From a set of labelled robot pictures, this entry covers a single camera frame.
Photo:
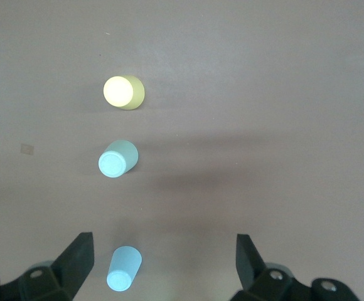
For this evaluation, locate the light blue plastic cup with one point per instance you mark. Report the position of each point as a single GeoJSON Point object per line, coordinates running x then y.
{"type": "Point", "coordinates": [124, 266]}

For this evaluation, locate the brown table cover sheet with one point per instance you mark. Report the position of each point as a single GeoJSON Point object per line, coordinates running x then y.
{"type": "Point", "coordinates": [263, 94]}

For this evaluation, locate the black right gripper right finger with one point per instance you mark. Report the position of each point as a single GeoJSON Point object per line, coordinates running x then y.
{"type": "Point", "coordinates": [263, 282]}

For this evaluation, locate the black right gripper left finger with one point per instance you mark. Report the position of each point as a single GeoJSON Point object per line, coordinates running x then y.
{"type": "Point", "coordinates": [69, 272]}

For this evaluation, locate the small translucent tape piece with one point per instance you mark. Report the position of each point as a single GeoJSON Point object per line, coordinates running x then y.
{"type": "Point", "coordinates": [27, 149]}

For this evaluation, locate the yellow plastic cup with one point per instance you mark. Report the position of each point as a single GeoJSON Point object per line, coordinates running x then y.
{"type": "Point", "coordinates": [119, 92]}

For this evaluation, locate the mint green plastic cup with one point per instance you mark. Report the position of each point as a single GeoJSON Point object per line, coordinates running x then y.
{"type": "Point", "coordinates": [113, 163]}

